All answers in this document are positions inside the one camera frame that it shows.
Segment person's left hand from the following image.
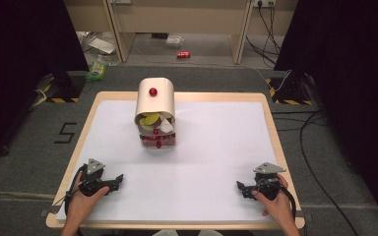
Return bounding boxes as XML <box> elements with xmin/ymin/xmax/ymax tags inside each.
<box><xmin>66</xmin><ymin>172</ymin><xmax>110</xmax><ymax>224</ymax></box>

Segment white wall socket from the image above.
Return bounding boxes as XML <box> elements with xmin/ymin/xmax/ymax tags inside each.
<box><xmin>252</xmin><ymin>0</ymin><xmax>277</xmax><ymax>9</ymax></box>

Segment light wooden desk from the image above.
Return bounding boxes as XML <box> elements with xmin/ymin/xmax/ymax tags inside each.
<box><xmin>63</xmin><ymin>0</ymin><xmax>254</xmax><ymax>65</ymax></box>

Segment clear plastic box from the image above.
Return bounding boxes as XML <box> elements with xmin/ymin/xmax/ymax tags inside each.
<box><xmin>164</xmin><ymin>34</ymin><xmax>185</xmax><ymax>50</ymax></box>

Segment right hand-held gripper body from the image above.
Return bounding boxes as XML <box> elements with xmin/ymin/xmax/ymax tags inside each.
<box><xmin>251</xmin><ymin>161</ymin><xmax>287</xmax><ymax>202</ymax></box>

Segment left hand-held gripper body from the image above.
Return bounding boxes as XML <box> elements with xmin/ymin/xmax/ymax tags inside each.
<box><xmin>78</xmin><ymin>157</ymin><xmax>116</xmax><ymax>198</ymax></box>

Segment black wall cables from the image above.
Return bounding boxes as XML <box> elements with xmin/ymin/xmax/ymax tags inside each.
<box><xmin>245</xmin><ymin>1</ymin><xmax>282</xmax><ymax>66</ymax></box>

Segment yellow-green round piece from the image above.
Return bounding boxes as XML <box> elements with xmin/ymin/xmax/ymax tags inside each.
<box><xmin>139</xmin><ymin>112</ymin><xmax>162</xmax><ymax>128</ymax></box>

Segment beige toy mailbox container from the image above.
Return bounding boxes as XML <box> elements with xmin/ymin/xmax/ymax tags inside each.
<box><xmin>134</xmin><ymin>77</ymin><xmax>177</xmax><ymax>149</ymax></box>

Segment black stand base striped tape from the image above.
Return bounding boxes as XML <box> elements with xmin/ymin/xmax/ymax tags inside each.
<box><xmin>46</xmin><ymin>71</ymin><xmax>87</xmax><ymax>104</ymax></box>
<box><xmin>265</xmin><ymin>76</ymin><xmax>313</xmax><ymax>106</ymax></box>

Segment white floor cable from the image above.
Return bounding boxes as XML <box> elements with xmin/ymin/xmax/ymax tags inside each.
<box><xmin>132</xmin><ymin>42</ymin><xmax>291</xmax><ymax>91</ymax></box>

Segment black curtain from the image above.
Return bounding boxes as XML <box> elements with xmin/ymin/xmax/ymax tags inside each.
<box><xmin>273</xmin><ymin>0</ymin><xmax>378</xmax><ymax>227</ymax></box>
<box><xmin>0</xmin><ymin>0</ymin><xmax>91</xmax><ymax>166</ymax></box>

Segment green packet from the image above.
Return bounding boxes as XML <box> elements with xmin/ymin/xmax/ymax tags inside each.
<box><xmin>85</xmin><ymin>59</ymin><xmax>109</xmax><ymax>82</ymax></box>

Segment white folded piece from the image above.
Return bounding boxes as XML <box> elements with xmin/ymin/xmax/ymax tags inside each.
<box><xmin>158</xmin><ymin>117</ymin><xmax>175</xmax><ymax>134</ymax></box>

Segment person's right hand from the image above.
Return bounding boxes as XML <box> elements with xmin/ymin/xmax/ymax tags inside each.
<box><xmin>251</xmin><ymin>174</ymin><xmax>294</xmax><ymax>227</ymax></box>

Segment white plastic bags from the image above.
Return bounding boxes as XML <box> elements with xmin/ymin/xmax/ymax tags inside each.
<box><xmin>76</xmin><ymin>30</ymin><xmax>118</xmax><ymax>56</ymax></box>

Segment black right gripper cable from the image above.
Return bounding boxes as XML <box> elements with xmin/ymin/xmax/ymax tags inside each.
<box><xmin>275</xmin><ymin>176</ymin><xmax>298</xmax><ymax>221</ymax></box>

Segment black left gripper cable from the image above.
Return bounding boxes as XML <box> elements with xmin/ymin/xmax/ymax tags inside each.
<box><xmin>63</xmin><ymin>163</ymin><xmax>90</xmax><ymax>217</ymax></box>

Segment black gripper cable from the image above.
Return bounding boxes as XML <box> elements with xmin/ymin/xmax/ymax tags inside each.
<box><xmin>275</xmin><ymin>176</ymin><xmax>298</xmax><ymax>221</ymax></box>
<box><xmin>63</xmin><ymin>163</ymin><xmax>90</xmax><ymax>217</ymax></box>

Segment black floor cable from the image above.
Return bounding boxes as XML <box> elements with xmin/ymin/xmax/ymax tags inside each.
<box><xmin>271</xmin><ymin>109</ymin><xmax>360</xmax><ymax>236</ymax></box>

